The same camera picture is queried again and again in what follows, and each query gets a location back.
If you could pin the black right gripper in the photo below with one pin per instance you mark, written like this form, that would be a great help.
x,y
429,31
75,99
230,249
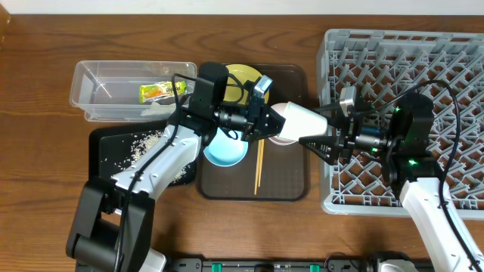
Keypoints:
x,y
346,140

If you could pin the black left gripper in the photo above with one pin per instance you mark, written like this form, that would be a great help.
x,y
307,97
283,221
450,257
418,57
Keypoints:
x,y
253,121

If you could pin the wooden chopstick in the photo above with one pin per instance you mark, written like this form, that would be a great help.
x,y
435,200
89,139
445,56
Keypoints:
x,y
260,162
257,169

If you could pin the white cup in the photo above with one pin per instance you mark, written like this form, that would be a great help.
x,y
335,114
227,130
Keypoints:
x,y
301,122

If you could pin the light blue bowl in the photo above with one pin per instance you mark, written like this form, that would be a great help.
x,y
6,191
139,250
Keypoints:
x,y
226,150

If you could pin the white tissue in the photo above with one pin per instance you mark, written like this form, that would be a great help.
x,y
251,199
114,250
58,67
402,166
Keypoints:
x,y
156,109

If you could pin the green snack wrapper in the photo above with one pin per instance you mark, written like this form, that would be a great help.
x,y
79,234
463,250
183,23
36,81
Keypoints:
x,y
161,91

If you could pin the rice pile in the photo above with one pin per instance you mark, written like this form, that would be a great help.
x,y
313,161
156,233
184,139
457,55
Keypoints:
x,y
118,152

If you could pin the pink bowl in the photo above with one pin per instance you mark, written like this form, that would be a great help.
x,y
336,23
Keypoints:
x,y
279,108

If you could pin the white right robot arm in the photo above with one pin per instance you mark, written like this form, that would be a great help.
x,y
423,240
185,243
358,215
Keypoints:
x,y
412,172

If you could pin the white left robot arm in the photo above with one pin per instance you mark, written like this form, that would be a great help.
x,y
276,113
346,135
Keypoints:
x,y
113,223

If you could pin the grey dishwasher rack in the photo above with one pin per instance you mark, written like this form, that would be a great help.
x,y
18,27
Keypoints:
x,y
447,67

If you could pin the black waste tray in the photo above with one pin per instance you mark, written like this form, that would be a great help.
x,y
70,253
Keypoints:
x,y
99,133

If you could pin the dark brown serving tray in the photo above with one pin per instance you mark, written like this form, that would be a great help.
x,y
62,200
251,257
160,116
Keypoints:
x,y
285,169

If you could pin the yellow plate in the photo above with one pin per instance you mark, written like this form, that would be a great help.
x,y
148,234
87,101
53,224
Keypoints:
x,y
243,73

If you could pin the clear plastic bin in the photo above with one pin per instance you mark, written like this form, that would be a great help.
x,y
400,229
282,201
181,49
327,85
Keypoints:
x,y
107,90

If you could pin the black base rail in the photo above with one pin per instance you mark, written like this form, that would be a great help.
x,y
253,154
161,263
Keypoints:
x,y
330,264

